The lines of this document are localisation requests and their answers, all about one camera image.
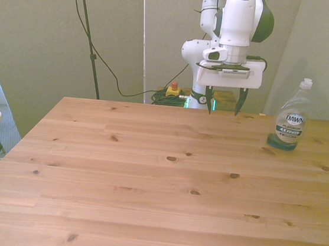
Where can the yellow emergency stop button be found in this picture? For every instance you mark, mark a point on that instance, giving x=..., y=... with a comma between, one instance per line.
x=173, y=91

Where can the clear Dawn dish soap bottle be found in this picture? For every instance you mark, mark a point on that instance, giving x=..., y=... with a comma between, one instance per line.
x=290, y=122

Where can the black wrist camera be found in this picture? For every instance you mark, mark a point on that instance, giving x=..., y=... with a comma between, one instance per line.
x=234, y=72

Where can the white vertical wall strip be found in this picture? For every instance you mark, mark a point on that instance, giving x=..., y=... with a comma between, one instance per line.
x=144, y=43

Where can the black camera stand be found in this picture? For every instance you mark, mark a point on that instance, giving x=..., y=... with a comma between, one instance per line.
x=87, y=31

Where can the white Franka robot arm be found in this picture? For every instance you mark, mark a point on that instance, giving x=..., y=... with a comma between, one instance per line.
x=236, y=24

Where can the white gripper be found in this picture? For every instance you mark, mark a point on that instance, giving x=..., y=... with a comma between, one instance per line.
x=234, y=81

